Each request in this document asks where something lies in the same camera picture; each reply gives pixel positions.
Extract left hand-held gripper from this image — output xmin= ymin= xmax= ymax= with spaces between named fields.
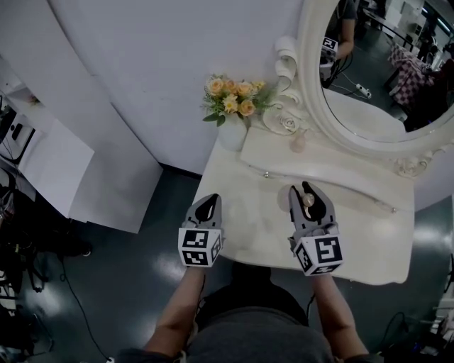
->
xmin=177 ymin=193 xmax=226 ymax=268

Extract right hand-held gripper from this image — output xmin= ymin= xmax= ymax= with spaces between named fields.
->
xmin=287 ymin=181 xmax=345 ymax=277

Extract person's right forearm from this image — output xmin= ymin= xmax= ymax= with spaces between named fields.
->
xmin=311 ymin=272 xmax=370 ymax=359

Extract person's left forearm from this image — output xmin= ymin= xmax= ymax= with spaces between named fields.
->
xmin=144 ymin=265 xmax=207 ymax=356

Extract white dressing table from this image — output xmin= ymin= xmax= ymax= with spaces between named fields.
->
xmin=196 ymin=124 xmax=416 ymax=286

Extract white vase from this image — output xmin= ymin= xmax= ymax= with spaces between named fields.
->
xmin=216 ymin=112 xmax=251 ymax=153

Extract person's black trousers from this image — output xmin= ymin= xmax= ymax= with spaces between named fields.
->
xmin=196 ymin=263 xmax=310 ymax=328

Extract white partition counter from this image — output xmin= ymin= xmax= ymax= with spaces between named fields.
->
xmin=0 ymin=83 xmax=165 ymax=235

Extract yellow flower bouquet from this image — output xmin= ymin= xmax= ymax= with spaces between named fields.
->
xmin=201 ymin=73 xmax=278 ymax=128

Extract person's grey shirt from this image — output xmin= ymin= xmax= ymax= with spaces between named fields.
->
xmin=116 ymin=306 xmax=377 ymax=363

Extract oval white framed mirror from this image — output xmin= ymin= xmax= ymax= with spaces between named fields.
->
xmin=261 ymin=0 xmax=454 ymax=179

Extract white machine with black lid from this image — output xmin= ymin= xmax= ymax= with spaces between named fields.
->
xmin=0 ymin=106 xmax=37 ymax=166

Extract black looped cable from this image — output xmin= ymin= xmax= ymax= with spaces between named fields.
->
xmin=376 ymin=311 xmax=409 ymax=351

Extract black floor cable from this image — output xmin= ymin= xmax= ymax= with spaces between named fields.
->
xmin=57 ymin=261 xmax=111 ymax=361

